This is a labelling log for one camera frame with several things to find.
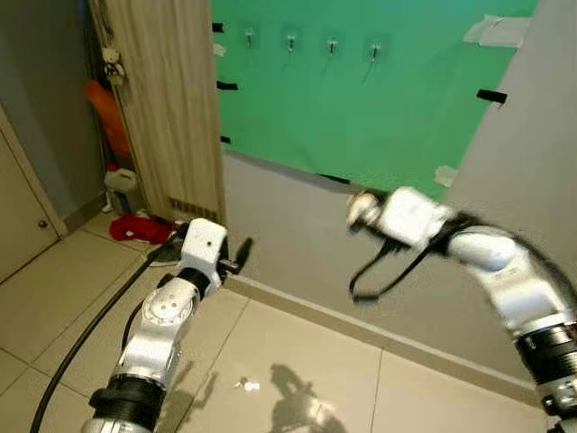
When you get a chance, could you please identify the small plush bear charm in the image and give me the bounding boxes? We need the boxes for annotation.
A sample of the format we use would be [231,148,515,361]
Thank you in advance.
[101,47,126,88]

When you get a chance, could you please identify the large white tape piece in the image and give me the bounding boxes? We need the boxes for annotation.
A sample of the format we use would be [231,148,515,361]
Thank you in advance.
[463,14,535,49]

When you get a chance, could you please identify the beige cabinet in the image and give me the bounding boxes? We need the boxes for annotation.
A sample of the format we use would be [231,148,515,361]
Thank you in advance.
[0,99,70,285]

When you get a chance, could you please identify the red cloth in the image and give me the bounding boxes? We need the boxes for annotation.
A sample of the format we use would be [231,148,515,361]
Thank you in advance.
[109,213,179,247]

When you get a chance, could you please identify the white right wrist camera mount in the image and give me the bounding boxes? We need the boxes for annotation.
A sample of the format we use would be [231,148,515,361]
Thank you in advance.
[377,187,454,249]

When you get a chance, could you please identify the green board with hooks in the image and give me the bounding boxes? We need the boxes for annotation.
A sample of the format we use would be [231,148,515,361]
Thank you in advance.
[210,0,542,203]

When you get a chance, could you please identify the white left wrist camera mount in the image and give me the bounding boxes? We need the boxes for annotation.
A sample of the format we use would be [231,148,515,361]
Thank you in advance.
[178,217,230,290]

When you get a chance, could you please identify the small white tape piece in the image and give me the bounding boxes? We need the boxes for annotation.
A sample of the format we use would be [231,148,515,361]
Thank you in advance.
[434,164,460,189]

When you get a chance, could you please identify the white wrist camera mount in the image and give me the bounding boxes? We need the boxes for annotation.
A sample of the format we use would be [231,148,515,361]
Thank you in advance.
[178,217,230,290]
[377,187,454,249]

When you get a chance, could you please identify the orange plastic object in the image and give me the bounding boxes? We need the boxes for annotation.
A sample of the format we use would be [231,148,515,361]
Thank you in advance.
[86,79,133,165]

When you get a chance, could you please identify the light wooden door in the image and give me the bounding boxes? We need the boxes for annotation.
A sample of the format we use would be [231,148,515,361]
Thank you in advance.
[87,0,228,226]

